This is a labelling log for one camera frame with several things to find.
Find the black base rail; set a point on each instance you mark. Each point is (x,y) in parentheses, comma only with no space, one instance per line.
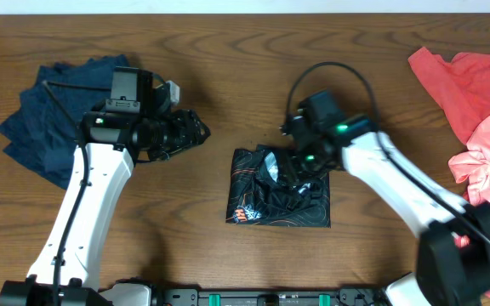
(349,296)

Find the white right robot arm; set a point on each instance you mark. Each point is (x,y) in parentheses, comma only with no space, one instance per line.
(453,257)

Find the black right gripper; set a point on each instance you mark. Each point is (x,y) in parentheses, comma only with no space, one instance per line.
(297,172)

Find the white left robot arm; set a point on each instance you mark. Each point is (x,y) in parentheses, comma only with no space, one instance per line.
(67,270)

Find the black printed cycling jersey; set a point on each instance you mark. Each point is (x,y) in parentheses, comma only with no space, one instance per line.
(257,195)

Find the red shirt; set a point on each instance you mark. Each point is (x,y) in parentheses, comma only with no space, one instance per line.
(461,87)

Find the navy blue folded garment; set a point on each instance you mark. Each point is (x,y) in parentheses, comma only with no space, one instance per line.
(41,139)

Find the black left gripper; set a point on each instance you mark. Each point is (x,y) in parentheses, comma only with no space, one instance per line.
(181,133)

